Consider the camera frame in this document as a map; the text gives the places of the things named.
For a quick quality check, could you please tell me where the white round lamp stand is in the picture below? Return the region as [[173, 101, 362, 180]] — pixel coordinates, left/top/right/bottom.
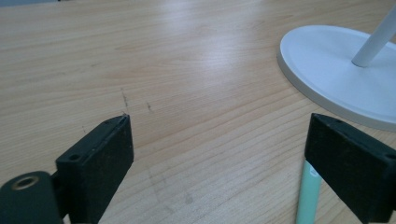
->
[[276, 3, 396, 133]]

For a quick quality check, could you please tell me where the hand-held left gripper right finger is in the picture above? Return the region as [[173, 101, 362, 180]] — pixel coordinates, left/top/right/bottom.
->
[[304, 112, 396, 224]]

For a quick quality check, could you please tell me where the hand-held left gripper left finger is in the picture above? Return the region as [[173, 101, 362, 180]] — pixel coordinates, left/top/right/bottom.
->
[[55, 113, 134, 224]]

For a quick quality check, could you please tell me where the light green pen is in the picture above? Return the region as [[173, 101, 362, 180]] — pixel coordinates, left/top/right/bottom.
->
[[295, 159, 323, 224]]

